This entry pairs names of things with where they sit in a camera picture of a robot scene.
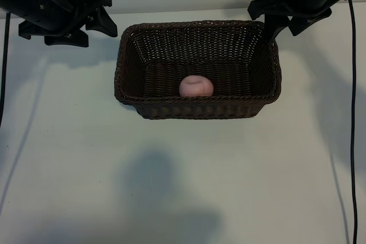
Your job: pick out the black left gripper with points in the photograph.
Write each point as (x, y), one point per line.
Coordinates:
(54, 7)

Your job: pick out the pink peach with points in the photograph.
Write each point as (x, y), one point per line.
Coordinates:
(197, 85)

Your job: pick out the dark brown wicker basket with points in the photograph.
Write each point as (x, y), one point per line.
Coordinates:
(200, 109)

